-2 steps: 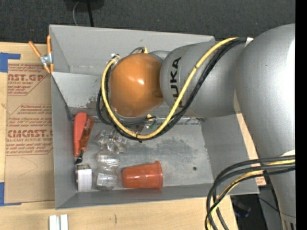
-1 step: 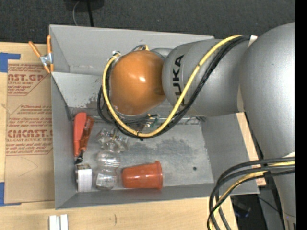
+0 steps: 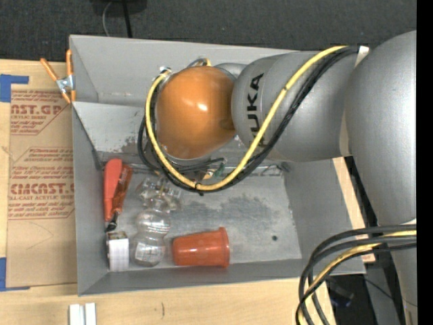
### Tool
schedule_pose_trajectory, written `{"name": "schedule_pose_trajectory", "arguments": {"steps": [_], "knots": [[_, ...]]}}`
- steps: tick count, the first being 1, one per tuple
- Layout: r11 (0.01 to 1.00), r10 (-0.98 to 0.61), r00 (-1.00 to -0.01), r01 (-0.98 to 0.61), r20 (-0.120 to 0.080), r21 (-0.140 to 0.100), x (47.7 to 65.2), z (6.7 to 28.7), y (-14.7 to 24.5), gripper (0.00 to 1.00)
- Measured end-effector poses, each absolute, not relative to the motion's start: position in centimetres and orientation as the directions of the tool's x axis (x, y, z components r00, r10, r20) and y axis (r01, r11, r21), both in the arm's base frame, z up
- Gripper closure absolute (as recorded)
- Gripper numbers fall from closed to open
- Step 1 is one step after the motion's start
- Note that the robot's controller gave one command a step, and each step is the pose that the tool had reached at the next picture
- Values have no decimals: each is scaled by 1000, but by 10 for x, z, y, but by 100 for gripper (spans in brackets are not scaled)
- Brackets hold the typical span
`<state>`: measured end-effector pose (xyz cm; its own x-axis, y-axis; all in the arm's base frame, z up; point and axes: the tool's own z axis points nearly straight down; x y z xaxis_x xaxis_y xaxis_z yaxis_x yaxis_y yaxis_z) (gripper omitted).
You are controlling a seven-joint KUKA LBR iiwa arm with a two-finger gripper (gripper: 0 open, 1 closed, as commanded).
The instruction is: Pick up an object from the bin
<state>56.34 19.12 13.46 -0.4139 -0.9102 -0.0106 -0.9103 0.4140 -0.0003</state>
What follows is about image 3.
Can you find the grey metal bin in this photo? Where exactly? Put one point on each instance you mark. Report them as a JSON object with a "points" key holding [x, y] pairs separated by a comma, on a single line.
{"points": [[243, 215]]}

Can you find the clear glass thing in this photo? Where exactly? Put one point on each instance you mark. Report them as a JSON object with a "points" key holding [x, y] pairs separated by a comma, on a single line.
{"points": [[156, 190]]}

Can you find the orange plastic cup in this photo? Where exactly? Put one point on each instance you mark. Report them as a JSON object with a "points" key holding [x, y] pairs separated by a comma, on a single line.
{"points": [[201, 248]]}

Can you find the clear plastic bottle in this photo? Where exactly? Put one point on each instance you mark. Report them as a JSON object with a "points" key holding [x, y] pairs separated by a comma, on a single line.
{"points": [[150, 235]]}

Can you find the orange spray bottle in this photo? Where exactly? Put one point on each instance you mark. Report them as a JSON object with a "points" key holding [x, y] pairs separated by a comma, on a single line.
{"points": [[113, 185]]}

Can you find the white box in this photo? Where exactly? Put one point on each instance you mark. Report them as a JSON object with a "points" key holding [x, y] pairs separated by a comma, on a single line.
{"points": [[118, 253]]}

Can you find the brown cardboard board red print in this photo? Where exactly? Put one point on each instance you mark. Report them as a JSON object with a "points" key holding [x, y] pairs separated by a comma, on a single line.
{"points": [[40, 245]]}

